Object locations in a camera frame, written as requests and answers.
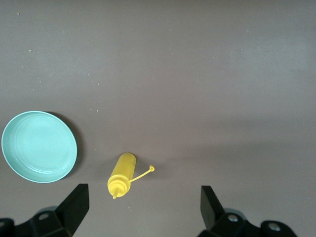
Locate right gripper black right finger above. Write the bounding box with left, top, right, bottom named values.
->
left=196, top=185, right=301, bottom=237

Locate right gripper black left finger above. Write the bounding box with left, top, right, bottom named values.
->
left=0, top=183, right=89, bottom=237

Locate yellow mustard squeeze bottle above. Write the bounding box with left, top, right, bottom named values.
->
left=107, top=152, right=156, bottom=199

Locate mint green plate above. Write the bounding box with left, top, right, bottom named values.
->
left=1, top=111, right=78, bottom=184

